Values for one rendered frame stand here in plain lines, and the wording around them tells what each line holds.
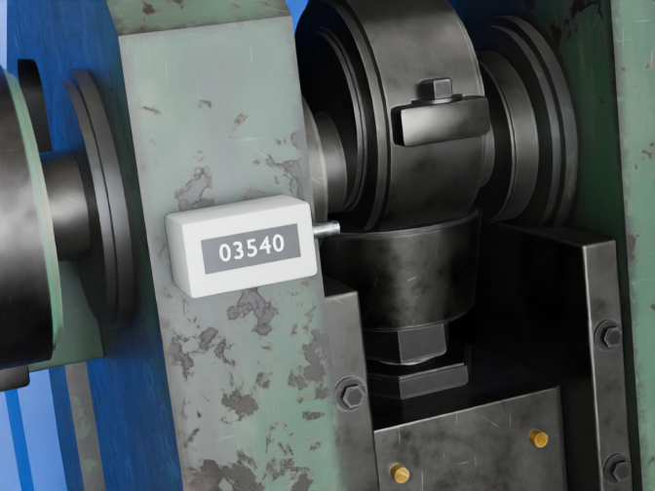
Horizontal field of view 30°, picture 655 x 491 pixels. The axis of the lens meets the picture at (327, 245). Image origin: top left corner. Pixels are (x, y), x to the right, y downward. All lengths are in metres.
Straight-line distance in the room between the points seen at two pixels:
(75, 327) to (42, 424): 1.09
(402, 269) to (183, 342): 0.18
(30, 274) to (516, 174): 0.32
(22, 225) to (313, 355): 0.18
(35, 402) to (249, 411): 1.30
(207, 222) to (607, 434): 0.32
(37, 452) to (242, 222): 1.40
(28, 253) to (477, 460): 0.32
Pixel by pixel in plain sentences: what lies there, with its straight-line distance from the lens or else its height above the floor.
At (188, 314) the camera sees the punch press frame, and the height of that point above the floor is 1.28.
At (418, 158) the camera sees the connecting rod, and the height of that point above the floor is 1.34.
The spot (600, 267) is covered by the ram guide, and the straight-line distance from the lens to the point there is 0.78.
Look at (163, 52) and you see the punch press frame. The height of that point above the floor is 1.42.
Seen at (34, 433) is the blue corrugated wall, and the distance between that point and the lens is 1.99.
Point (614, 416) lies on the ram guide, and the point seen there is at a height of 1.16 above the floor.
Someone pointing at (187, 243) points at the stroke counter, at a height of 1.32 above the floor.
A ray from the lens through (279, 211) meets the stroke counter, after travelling 0.63.
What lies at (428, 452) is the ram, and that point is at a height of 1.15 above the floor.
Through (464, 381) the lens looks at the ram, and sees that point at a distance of 0.84.
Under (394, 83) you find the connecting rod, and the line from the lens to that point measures 0.75.
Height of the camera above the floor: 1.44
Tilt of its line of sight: 11 degrees down
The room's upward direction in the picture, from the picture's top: 7 degrees counter-clockwise
